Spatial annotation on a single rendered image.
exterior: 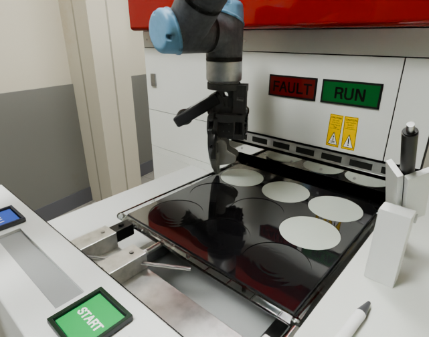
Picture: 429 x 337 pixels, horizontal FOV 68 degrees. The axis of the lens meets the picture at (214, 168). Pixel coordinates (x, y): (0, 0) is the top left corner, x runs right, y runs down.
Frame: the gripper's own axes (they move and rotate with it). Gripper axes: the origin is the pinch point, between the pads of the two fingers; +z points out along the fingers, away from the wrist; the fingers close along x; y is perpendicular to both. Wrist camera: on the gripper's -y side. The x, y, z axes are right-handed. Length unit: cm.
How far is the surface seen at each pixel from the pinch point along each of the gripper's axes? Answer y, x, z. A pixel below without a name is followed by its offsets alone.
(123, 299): 0.5, -46.1, -4.4
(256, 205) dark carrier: 11.3, -12.8, 1.7
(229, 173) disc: 3.4, 1.2, 1.5
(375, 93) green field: 31.7, -1.9, -19.0
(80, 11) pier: -109, 124, -43
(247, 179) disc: 8.2, -1.2, 1.6
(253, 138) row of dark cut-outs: 7.9, 11.6, -4.4
